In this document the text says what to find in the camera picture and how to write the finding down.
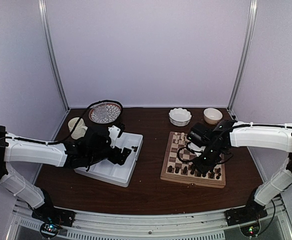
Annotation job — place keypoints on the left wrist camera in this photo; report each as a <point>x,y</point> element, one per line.
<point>115,132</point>

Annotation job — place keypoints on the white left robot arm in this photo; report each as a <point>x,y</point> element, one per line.
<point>87,156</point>

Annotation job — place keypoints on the left aluminium frame post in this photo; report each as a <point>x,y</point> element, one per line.
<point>51,53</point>

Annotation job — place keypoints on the right aluminium frame post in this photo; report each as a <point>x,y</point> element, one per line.
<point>252,16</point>

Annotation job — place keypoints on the aluminium front rail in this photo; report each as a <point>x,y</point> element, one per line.
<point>211,225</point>

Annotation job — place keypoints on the patterned ceramic plate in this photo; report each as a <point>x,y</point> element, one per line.
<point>113,112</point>

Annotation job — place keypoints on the cream round bowl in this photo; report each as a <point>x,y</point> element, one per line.
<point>212,116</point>

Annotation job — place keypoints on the aluminium frame post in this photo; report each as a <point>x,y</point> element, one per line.
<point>51,53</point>
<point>252,16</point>

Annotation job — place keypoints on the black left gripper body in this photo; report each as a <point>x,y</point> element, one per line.
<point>114,158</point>

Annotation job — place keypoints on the white scalloped bowl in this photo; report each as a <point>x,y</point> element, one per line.
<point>179,117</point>

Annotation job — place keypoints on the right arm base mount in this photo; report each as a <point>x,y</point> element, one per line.
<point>252,211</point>

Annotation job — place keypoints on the dark chess piece small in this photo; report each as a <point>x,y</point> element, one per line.
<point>135,148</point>

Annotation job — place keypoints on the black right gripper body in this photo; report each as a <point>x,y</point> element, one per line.
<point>212,158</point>

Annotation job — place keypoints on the wooden chessboard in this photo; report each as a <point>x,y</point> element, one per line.
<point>176,155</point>

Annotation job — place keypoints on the cream ribbed mug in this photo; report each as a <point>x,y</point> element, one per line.
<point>77,127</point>

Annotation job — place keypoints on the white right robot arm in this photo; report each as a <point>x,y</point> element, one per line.
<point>208,144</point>

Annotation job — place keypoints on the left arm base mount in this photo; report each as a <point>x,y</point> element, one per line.
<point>49,214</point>

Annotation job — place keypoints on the clear drinking glass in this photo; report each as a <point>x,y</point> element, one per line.
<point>100,111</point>

